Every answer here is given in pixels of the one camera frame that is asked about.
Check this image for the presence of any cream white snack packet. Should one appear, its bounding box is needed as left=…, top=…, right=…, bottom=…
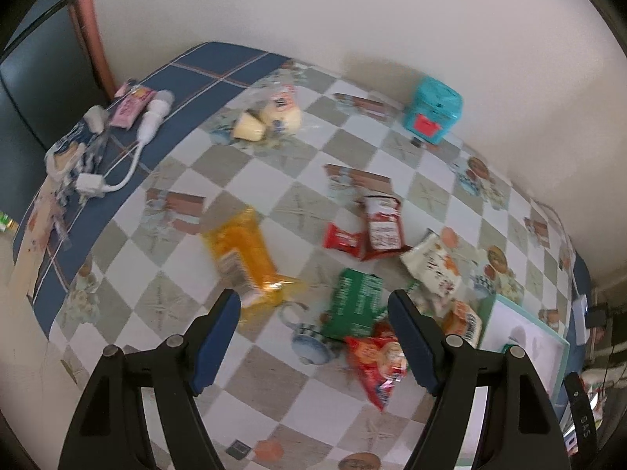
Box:
left=400, top=230, right=462, bottom=318

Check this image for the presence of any orange barcode snack packet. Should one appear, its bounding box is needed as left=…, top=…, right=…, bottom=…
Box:
left=441, top=300, right=482, bottom=348

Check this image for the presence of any red cartoon snack packet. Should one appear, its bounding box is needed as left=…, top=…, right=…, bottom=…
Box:
left=344, top=330, right=408, bottom=410

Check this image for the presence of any teal rimmed white box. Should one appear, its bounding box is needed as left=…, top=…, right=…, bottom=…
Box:
left=478, top=294, right=570, bottom=402

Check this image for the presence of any white cable with adapter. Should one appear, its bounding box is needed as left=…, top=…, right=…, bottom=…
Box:
left=74, top=139, right=146, bottom=199

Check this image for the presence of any teal toy box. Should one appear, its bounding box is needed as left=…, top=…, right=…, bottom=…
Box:
left=403, top=76, right=463, bottom=145

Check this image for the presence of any pink small packet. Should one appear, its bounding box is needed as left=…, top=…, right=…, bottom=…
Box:
left=109, top=85, right=156, bottom=130

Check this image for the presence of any small red candy packet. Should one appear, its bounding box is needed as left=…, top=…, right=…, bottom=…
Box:
left=322, top=223, right=363, bottom=259

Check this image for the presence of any green snack packet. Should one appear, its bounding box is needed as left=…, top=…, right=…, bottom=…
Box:
left=322, top=268, right=387, bottom=341

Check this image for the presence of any white handheld device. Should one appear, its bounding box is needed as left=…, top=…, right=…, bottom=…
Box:
left=137, top=90, right=174, bottom=145

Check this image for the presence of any dark red biscuit packet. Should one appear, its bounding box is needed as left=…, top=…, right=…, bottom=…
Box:
left=360, top=194, right=410, bottom=261

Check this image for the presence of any checkered patterned tablecloth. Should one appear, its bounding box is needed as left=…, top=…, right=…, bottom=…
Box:
left=33, top=43, right=572, bottom=469

